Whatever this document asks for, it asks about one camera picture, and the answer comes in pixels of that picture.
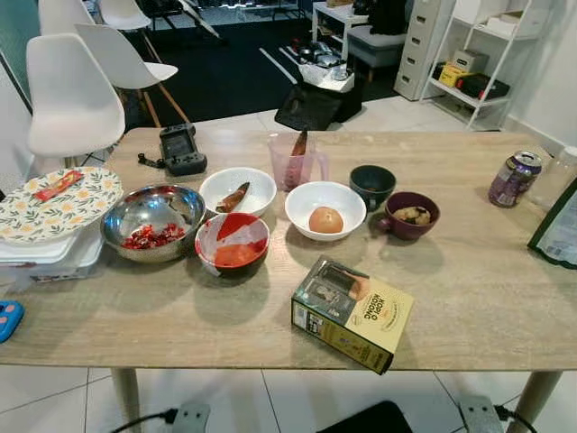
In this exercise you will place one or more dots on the dark green pouch white label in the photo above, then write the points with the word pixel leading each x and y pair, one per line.
pixel 559 234

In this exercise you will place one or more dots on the clear plastic bottle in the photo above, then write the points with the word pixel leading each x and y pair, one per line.
pixel 554 171

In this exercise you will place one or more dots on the white shelf rack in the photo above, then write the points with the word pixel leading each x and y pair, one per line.
pixel 469 105

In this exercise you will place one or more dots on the black flat case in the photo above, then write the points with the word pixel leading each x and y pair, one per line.
pixel 485 87

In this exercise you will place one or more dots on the brown food chunks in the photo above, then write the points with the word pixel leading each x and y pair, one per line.
pixel 413 216

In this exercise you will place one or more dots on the maroon mug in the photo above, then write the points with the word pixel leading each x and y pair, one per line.
pixel 406 233

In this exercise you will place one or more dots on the small yellow box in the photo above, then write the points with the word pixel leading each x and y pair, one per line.
pixel 451 76

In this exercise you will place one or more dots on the cream cardboard box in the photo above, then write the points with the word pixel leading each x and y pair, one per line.
pixel 469 61

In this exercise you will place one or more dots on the light wood table leg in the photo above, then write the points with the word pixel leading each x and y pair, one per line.
pixel 532 401
pixel 126 401

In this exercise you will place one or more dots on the dark green bowl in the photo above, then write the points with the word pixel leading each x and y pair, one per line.
pixel 372 198

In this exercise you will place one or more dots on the white ceramic bowl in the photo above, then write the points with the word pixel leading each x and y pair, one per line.
pixel 352 206
pixel 261 185

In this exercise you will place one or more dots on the white drawer cabinet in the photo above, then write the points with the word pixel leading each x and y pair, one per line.
pixel 422 50

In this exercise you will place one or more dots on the yellow coffee box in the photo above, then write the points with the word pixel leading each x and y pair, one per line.
pixel 361 316

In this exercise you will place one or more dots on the round brown bun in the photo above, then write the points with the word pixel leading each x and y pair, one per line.
pixel 325 220

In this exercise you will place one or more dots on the grey upholstered bench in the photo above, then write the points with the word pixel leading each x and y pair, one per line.
pixel 377 45

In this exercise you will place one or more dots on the black backpack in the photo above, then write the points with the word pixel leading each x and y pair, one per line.
pixel 388 16

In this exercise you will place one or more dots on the black floor bag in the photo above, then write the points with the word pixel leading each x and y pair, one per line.
pixel 311 110

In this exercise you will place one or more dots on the white tray of metalware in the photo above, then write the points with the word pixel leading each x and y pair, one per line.
pixel 325 77

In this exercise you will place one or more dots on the black robot foot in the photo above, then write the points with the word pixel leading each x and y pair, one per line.
pixel 365 419

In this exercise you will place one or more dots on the pink plastic measuring jug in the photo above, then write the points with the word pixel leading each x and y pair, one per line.
pixel 281 171

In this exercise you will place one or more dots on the white side table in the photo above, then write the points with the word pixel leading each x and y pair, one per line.
pixel 329 13

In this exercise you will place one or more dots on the brown fried food piece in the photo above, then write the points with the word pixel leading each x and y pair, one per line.
pixel 233 198

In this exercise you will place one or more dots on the red and white bowl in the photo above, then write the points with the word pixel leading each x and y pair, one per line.
pixel 234 255

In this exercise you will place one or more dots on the black floor rug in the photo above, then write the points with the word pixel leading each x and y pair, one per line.
pixel 225 72

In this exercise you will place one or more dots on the stainless steel bowl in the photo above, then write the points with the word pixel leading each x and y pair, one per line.
pixel 153 203

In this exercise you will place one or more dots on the red wrapped candies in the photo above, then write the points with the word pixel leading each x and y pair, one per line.
pixel 151 237

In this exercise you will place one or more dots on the white shell chair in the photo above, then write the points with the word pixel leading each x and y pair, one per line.
pixel 63 13
pixel 122 11
pixel 72 99
pixel 117 59

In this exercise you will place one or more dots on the floral round plate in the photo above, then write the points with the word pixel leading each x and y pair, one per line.
pixel 63 216

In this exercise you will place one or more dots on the red snack packet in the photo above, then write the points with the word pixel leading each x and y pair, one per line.
pixel 58 186

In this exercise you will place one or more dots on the white plastic container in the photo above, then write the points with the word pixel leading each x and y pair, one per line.
pixel 45 257

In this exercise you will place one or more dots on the blue digital timer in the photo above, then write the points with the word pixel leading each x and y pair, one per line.
pixel 9 322

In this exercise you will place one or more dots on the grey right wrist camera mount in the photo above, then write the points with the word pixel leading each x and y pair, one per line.
pixel 478 417

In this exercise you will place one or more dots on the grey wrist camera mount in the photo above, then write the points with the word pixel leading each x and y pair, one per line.
pixel 191 419
pixel 478 417

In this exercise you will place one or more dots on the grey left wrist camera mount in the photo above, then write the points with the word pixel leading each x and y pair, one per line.
pixel 191 419

